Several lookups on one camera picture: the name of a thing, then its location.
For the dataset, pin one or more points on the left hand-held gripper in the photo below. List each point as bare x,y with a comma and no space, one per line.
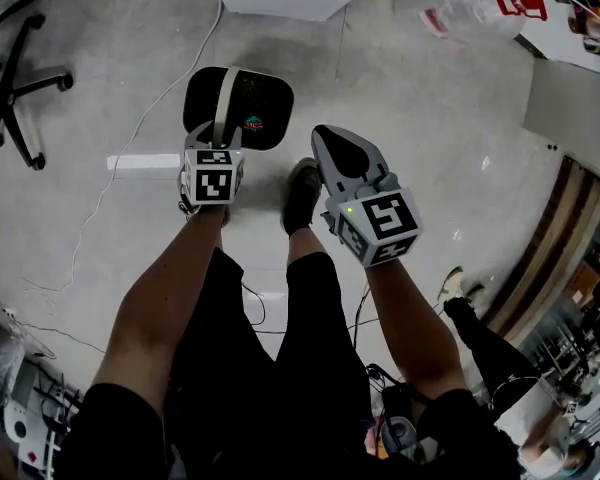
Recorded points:
212,183

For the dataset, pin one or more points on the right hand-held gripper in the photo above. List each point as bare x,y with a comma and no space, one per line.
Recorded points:
380,223

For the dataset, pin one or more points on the black pad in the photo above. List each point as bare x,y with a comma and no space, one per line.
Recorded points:
265,103

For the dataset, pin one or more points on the person's right forearm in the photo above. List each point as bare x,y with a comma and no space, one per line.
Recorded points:
420,333

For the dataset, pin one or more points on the person's left forearm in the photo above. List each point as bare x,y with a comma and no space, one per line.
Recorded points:
150,313

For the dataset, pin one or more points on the person's right shoe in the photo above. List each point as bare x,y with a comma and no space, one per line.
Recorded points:
302,193

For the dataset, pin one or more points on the person's right leg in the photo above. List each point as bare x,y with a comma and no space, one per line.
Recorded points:
305,245

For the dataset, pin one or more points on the wooden bench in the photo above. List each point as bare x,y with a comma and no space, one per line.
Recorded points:
545,248

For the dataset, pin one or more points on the black office chair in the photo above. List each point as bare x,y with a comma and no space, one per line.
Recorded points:
10,93

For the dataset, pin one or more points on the person's black clothing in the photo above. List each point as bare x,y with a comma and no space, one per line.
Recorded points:
280,393

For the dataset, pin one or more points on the white paper bag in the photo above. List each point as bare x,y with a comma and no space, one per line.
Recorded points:
595,23

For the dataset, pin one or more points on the cluttered white workbench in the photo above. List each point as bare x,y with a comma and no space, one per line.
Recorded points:
15,408

